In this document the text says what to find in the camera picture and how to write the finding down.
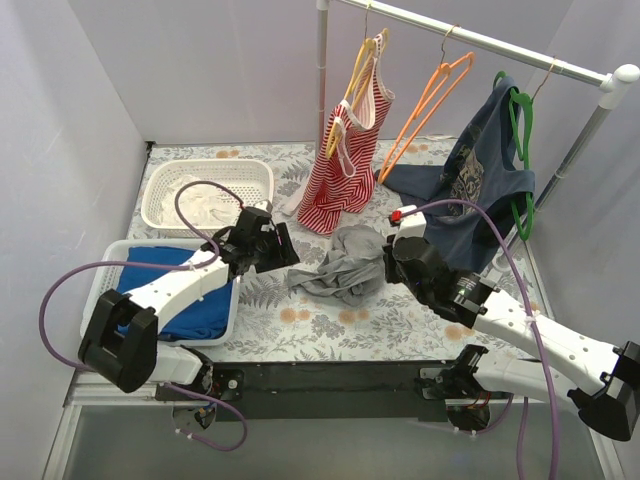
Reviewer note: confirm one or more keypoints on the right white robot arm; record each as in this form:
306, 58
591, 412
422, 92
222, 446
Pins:
595, 380

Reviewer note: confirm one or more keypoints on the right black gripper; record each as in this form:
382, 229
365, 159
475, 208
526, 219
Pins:
390, 259

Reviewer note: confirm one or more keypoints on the white garment in basket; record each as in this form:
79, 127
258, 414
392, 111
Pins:
202, 205

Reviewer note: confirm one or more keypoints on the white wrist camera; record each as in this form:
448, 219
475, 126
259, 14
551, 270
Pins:
409, 221
264, 205

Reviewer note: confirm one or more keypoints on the orange plastic hanger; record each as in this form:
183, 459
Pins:
444, 80

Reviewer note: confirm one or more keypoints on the green plastic hanger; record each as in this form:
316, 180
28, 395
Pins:
525, 103

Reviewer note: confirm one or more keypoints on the white clothes rack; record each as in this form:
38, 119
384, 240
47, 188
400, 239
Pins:
613, 86

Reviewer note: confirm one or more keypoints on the grey tank top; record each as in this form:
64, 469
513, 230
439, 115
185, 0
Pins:
352, 270

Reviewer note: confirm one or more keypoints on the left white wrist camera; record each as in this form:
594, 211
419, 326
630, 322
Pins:
264, 205

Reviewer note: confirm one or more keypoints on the navy blue printed tank top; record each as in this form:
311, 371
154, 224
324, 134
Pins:
479, 170

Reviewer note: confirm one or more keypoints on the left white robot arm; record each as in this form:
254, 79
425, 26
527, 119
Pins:
121, 340

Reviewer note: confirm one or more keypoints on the red white striped tank top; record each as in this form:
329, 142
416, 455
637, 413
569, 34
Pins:
344, 183

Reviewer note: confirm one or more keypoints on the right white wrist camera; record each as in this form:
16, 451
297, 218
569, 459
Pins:
409, 221

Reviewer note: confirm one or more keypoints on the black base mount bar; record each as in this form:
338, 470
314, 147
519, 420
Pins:
421, 390

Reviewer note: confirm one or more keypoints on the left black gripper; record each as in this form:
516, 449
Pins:
273, 245

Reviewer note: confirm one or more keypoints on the white basket at front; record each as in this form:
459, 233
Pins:
204, 323

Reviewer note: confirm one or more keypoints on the yellow plastic hanger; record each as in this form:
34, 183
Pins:
355, 89

